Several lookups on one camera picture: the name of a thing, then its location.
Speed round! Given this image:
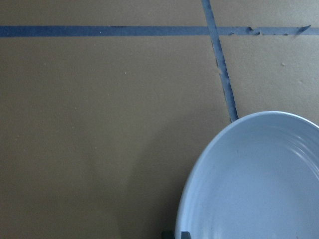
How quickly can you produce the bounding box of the blue plate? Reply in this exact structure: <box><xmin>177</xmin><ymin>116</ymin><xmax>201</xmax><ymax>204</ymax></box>
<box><xmin>174</xmin><ymin>111</ymin><xmax>319</xmax><ymax>239</ymax></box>

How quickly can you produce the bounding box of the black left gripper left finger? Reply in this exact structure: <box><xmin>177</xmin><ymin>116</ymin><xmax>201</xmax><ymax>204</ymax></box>
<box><xmin>161</xmin><ymin>231</ymin><xmax>174</xmax><ymax>239</ymax></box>

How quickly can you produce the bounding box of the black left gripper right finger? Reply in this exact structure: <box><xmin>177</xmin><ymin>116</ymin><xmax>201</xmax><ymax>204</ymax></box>
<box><xmin>181</xmin><ymin>232</ymin><xmax>191</xmax><ymax>239</ymax></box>

